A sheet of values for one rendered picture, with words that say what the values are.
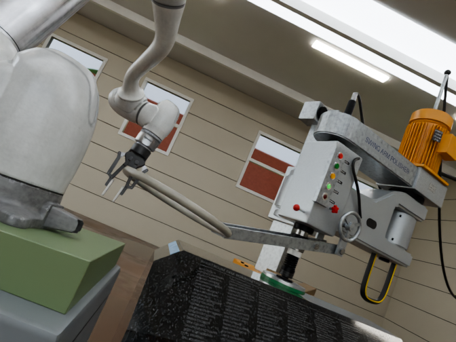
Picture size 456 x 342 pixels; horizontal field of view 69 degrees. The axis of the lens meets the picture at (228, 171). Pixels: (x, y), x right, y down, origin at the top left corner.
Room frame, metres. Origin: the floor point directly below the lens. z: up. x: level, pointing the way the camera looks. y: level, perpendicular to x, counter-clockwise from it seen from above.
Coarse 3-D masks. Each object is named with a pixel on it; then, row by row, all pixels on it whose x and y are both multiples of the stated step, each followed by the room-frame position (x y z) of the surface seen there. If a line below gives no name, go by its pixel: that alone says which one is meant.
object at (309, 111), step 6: (306, 102) 2.39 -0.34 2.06; (312, 102) 2.34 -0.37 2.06; (318, 102) 2.30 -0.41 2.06; (306, 108) 2.37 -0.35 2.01; (312, 108) 2.33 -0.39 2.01; (318, 108) 2.29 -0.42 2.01; (324, 108) 2.30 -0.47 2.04; (300, 114) 2.40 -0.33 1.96; (306, 114) 2.35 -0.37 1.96; (312, 114) 2.31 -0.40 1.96; (318, 114) 2.29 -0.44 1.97; (306, 120) 2.37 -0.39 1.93; (312, 120) 2.33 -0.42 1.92; (318, 120) 2.32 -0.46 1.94
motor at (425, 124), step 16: (416, 112) 1.92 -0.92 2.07; (432, 112) 1.84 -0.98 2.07; (416, 128) 1.88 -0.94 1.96; (432, 128) 1.82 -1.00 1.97; (448, 128) 1.86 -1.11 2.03; (400, 144) 1.97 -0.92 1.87; (416, 144) 1.85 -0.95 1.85; (432, 144) 1.83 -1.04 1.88; (448, 144) 1.77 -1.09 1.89; (416, 160) 1.85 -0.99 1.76; (432, 160) 1.81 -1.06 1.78; (448, 160) 1.86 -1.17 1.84
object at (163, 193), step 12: (132, 168) 1.17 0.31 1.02; (132, 180) 1.39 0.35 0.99; (144, 180) 1.11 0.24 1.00; (156, 180) 1.10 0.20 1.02; (156, 192) 1.50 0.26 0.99; (168, 192) 1.08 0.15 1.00; (168, 204) 1.54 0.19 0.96; (180, 204) 1.09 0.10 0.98; (192, 204) 1.09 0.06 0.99; (192, 216) 1.53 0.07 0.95; (204, 216) 1.12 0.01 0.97; (216, 228) 1.17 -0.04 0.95; (228, 228) 1.22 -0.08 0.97
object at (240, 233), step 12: (240, 228) 1.41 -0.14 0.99; (252, 228) 1.56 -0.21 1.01; (240, 240) 1.41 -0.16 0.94; (252, 240) 1.44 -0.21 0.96; (264, 240) 1.46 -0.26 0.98; (276, 240) 1.49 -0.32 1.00; (288, 240) 1.52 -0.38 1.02; (300, 240) 1.55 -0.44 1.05; (312, 240) 1.59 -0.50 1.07; (324, 240) 1.77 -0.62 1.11; (324, 252) 1.63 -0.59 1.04
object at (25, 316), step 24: (96, 288) 0.56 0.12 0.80; (0, 312) 0.37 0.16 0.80; (24, 312) 0.39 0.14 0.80; (48, 312) 0.41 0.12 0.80; (72, 312) 0.44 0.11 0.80; (96, 312) 0.66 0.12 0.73; (0, 336) 0.37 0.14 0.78; (24, 336) 0.37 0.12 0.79; (48, 336) 0.38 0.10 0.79; (72, 336) 0.47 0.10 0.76
